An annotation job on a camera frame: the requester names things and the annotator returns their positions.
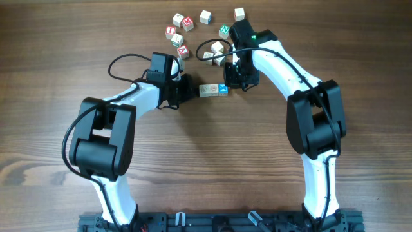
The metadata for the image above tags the blue X block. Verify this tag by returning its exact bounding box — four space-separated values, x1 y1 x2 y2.
218 84 229 96

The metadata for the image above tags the plain block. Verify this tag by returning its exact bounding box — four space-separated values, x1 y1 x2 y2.
171 34 184 48
211 41 224 54
172 13 185 28
234 8 245 21
203 52 214 66
199 84 210 97

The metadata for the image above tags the block with red drawing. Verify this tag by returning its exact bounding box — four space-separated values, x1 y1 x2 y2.
207 84 219 97

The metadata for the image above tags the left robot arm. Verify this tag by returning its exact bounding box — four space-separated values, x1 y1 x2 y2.
62 52 196 231

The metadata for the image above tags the block with green side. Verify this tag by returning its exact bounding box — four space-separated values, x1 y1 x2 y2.
213 51 225 66

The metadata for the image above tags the red A block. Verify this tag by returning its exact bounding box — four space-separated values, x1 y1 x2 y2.
176 44 190 59

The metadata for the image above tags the green N block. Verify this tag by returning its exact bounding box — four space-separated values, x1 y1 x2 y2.
218 24 230 39

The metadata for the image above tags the plain block above A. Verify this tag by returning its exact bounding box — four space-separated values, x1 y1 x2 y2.
171 34 184 48

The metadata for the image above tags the red I block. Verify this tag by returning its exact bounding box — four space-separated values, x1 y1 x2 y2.
165 26 176 39

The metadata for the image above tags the block with blue side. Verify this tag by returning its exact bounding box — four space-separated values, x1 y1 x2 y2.
200 10 212 24

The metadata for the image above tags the red M block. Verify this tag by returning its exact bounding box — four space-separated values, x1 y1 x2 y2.
182 17 194 32

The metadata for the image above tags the left camera cable black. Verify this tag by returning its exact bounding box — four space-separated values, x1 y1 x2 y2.
62 70 148 231

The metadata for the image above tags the camera cable black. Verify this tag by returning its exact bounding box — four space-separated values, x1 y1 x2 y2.
195 38 342 232
62 70 148 231

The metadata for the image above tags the right camera cable black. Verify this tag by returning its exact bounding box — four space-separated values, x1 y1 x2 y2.
195 38 342 232

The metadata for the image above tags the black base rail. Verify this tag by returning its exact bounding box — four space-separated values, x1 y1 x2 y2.
77 211 365 232

